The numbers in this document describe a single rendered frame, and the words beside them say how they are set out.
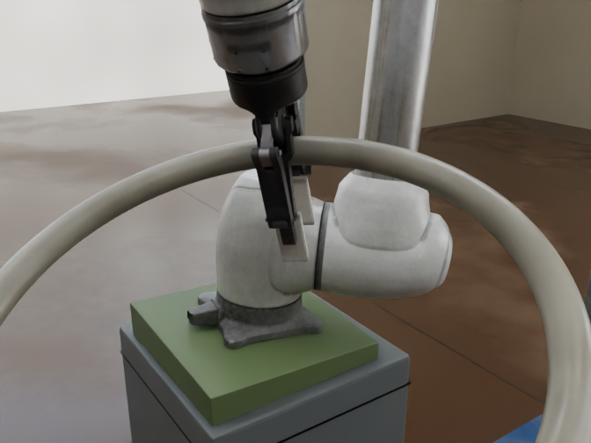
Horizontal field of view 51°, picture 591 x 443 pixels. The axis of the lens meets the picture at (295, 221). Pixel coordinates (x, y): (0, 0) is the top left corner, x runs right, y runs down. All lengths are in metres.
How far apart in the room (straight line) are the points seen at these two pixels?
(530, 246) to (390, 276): 0.53
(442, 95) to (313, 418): 6.26
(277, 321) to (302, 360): 0.09
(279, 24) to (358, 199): 0.50
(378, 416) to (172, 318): 0.41
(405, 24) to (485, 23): 6.51
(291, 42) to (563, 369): 0.33
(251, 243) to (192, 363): 0.21
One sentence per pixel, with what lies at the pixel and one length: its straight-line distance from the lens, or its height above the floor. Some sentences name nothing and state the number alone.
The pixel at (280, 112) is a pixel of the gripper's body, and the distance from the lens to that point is 0.60.
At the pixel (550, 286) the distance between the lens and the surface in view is 0.48.
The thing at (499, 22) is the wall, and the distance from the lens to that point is 7.70.
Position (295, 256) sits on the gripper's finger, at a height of 1.13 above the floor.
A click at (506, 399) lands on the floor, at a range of 2.51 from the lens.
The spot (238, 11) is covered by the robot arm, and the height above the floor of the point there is 1.39.
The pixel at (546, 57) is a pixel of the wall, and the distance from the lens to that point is 7.75.
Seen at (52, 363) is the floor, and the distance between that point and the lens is 2.76.
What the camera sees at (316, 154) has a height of 1.26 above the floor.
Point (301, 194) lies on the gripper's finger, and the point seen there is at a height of 1.19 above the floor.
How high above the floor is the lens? 1.41
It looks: 20 degrees down
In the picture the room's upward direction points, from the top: straight up
